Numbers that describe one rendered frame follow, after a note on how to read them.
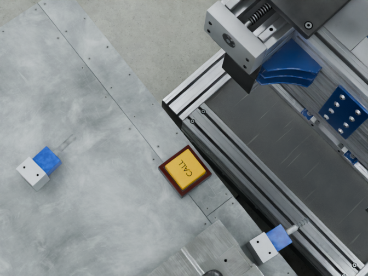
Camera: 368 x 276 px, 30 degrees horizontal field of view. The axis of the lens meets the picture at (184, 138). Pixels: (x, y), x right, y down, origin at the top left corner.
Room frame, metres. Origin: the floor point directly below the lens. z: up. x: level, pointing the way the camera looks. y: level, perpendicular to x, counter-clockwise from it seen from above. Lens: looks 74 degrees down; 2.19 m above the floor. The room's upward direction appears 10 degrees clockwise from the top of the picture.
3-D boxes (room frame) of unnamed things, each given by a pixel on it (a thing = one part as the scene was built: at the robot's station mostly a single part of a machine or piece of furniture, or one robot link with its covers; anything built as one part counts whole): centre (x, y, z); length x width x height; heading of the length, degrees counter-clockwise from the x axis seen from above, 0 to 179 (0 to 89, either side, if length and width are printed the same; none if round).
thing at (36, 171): (0.30, 0.26, 0.83); 0.13 x 0.05 x 0.05; 145
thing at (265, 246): (0.22, -0.22, 0.83); 0.13 x 0.05 x 0.05; 131
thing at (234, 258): (0.15, -0.14, 0.87); 0.05 x 0.05 x 0.04; 47
